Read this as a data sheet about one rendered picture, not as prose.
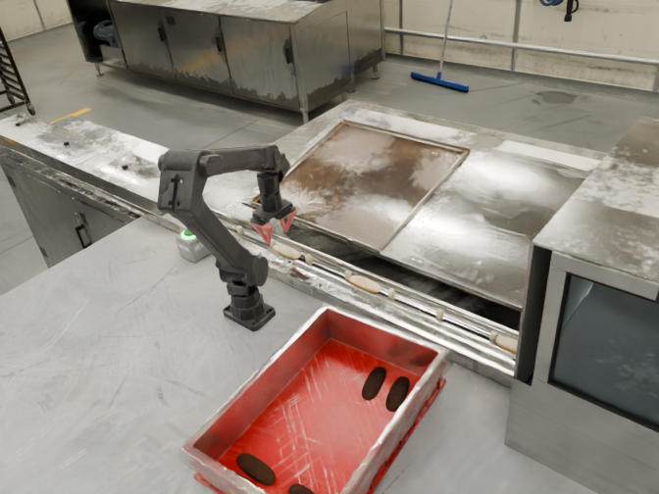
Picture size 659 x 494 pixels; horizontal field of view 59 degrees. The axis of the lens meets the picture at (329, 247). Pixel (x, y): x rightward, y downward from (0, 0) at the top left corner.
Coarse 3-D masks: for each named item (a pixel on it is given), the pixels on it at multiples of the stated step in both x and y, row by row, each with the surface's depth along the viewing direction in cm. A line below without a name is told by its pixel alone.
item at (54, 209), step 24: (72, 120) 282; (120, 144) 253; (144, 144) 250; (24, 168) 249; (24, 192) 265; (48, 192) 245; (72, 192) 228; (48, 216) 260; (72, 216) 242; (96, 216) 225; (120, 216) 210; (48, 240) 278; (72, 240) 257; (96, 240) 237; (48, 264) 297
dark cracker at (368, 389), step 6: (372, 372) 131; (378, 372) 131; (384, 372) 131; (372, 378) 130; (378, 378) 130; (366, 384) 129; (372, 384) 128; (378, 384) 128; (366, 390) 127; (372, 390) 127; (378, 390) 128; (366, 396) 126; (372, 396) 126
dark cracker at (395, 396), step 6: (402, 378) 129; (396, 384) 128; (402, 384) 128; (408, 384) 128; (390, 390) 127; (396, 390) 126; (402, 390) 126; (390, 396) 125; (396, 396) 125; (402, 396) 125; (390, 402) 124; (396, 402) 124; (402, 402) 124; (390, 408) 123; (396, 408) 123
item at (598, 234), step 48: (624, 144) 109; (576, 192) 97; (624, 192) 96; (576, 240) 86; (624, 240) 85; (528, 288) 92; (624, 288) 81; (528, 336) 101; (528, 384) 102; (528, 432) 108; (576, 432) 101; (624, 432) 94; (576, 480) 107; (624, 480) 99
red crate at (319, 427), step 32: (320, 352) 139; (352, 352) 138; (288, 384) 132; (320, 384) 131; (352, 384) 130; (384, 384) 129; (288, 416) 125; (320, 416) 124; (352, 416) 123; (384, 416) 122; (256, 448) 119; (288, 448) 118; (320, 448) 118; (352, 448) 117; (288, 480) 112; (320, 480) 112
